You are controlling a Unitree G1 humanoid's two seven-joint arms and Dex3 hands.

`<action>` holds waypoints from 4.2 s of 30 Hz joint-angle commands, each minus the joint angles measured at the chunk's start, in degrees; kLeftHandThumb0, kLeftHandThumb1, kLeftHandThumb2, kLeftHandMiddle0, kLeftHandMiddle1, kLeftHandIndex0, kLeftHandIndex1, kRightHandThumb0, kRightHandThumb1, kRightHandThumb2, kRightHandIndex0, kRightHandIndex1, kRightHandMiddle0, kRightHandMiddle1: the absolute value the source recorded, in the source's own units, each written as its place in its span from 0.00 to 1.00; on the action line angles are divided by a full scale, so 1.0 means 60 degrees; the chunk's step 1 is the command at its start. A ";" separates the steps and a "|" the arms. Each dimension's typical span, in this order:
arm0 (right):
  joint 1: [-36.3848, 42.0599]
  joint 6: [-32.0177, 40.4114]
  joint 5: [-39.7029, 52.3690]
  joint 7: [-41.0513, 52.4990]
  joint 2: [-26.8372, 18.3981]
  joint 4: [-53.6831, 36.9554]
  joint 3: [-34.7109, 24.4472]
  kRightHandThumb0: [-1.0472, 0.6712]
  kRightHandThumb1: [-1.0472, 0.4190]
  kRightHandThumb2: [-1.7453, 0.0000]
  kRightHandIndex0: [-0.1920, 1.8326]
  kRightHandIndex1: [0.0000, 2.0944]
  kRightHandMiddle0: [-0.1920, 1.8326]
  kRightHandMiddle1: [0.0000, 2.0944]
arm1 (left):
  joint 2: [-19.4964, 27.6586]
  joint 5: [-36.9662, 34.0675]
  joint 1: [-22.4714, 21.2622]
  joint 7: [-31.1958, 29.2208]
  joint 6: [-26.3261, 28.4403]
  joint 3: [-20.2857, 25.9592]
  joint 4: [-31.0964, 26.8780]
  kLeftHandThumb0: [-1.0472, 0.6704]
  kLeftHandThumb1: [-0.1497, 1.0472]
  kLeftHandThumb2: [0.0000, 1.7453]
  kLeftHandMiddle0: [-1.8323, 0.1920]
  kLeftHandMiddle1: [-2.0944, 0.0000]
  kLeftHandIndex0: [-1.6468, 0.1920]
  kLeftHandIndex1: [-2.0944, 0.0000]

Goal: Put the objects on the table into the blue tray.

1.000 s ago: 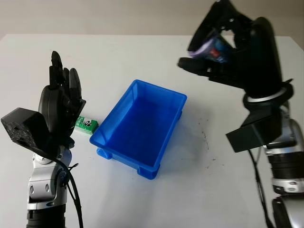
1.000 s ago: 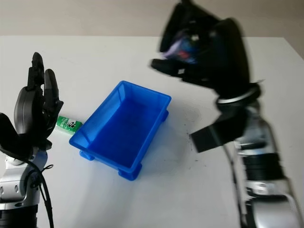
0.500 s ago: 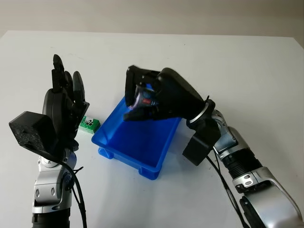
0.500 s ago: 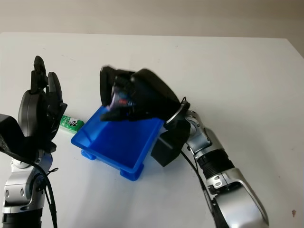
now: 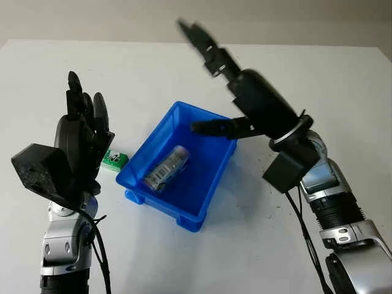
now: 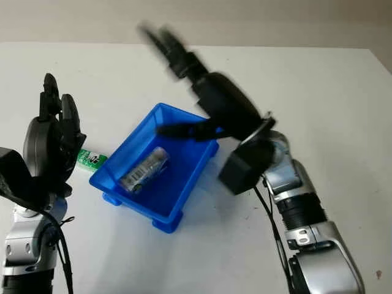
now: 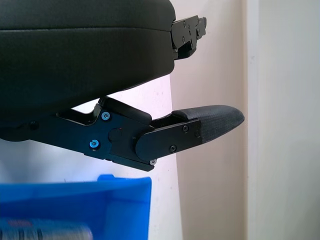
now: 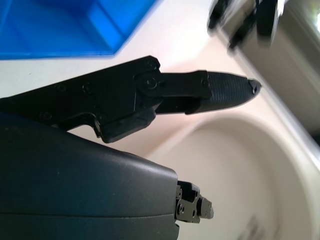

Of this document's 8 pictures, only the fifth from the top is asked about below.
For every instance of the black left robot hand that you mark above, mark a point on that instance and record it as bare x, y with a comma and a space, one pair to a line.
76, 144

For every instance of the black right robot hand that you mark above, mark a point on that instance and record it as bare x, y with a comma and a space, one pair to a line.
263, 101

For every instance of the green printed carton box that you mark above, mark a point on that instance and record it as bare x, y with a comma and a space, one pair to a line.
114, 160

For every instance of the silver printed can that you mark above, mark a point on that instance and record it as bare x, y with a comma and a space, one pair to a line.
167, 168

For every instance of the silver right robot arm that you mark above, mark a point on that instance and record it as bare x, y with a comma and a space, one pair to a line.
352, 232

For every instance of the blue plastic tray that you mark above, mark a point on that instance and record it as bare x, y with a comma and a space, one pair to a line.
199, 183

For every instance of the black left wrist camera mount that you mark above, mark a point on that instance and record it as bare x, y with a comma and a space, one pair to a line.
36, 165

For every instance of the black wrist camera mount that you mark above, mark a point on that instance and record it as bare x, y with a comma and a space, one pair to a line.
288, 171
36, 165

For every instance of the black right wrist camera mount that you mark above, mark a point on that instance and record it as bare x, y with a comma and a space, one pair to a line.
288, 171

